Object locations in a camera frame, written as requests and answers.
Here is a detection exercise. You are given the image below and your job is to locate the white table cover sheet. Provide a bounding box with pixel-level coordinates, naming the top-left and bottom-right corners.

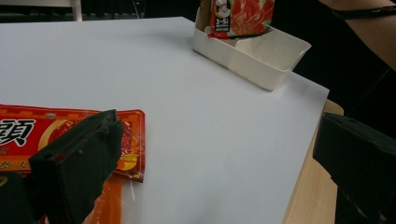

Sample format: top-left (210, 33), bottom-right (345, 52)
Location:
top-left (0, 16), bottom-right (331, 224)

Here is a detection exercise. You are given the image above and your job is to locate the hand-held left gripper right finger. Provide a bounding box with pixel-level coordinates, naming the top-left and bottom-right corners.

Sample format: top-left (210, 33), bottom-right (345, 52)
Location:
top-left (312, 112), bottom-right (396, 224)

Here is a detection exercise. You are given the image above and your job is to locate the black wrist strap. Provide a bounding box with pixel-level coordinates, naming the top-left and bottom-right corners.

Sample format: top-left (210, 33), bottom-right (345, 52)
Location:
top-left (330, 5), bottom-right (396, 21)

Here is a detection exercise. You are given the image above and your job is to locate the red and orange packet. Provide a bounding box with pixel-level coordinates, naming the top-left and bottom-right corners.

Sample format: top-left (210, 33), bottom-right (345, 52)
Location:
top-left (0, 104), bottom-right (147, 183)

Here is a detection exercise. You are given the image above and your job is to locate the gold foil packet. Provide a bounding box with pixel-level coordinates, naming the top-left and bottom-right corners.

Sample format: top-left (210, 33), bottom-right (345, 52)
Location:
top-left (197, 0), bottom-right (214, 32)

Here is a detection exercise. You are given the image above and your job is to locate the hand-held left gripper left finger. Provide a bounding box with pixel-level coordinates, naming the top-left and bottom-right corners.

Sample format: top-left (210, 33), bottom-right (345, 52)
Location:
top-left (29, 109), bottom-right (124, 224)

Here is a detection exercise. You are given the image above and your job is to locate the red and black meat packet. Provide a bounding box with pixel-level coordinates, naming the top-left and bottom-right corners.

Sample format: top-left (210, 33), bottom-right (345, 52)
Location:
top-left (207, 0), bottom-right (276, 40)

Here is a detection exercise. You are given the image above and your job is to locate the cream plastic bin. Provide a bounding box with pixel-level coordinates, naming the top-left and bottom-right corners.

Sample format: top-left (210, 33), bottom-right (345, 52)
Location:
top-left (191, 7), bottom-right (312, 91)

